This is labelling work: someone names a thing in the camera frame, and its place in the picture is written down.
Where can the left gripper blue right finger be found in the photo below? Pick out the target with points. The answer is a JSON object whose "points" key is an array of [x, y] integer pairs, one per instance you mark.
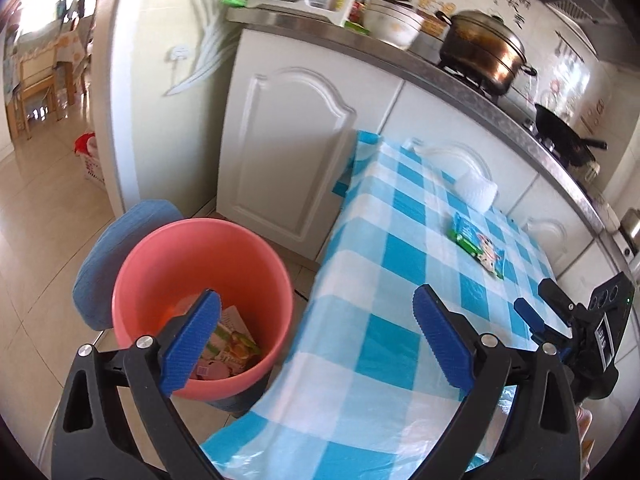
{"points": [[452, 352]]}

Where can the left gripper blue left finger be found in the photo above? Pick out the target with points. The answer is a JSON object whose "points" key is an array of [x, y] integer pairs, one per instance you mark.
{"points": [[183, 339]]}

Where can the orange plastic trash bucket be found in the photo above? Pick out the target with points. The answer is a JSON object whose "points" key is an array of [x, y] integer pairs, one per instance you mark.
{"points": [[187, 273]]}

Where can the white kitchen cabinet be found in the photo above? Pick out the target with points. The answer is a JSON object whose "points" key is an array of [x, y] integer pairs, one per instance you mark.
{"points": [[292, 115]]}

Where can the person right hand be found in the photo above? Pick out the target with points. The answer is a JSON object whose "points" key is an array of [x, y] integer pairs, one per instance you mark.
{"points": [[584, 420]]}

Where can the colourful food package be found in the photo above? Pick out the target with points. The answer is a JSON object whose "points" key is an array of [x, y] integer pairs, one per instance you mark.
{"points": [[230, 350]]}

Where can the blue white checkered tablecloth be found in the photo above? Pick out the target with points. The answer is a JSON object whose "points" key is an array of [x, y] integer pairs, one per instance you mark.
{"points": [[360, 394]]}

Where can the blue round stool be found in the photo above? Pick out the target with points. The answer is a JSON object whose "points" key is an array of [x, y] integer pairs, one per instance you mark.
{"points": [[95, 281]]}

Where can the green wet wipes pack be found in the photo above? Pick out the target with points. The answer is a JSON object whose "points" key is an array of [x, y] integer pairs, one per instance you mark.
{"points": [[478, 245]]}

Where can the white foam fruit net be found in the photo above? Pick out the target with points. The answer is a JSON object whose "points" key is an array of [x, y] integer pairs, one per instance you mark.
{"points": [[476, 191]]}

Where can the black frying pan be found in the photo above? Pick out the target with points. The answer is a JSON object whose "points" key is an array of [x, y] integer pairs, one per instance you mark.
{"points": [[568, 147]]}

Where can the red white basket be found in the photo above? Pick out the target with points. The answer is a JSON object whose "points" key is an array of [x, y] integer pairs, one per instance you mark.
{"points": [[86, 148]]}

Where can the bronze cooking pot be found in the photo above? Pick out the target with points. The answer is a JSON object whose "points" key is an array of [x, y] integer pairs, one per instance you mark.
{"points": [[482, 49]]}

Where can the wooden chair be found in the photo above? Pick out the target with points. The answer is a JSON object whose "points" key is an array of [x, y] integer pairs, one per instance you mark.
{"points": [[33, 77]]}

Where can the white ceramic bowl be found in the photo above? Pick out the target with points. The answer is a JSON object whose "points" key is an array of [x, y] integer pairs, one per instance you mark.
{"points": [[392, 23]]}

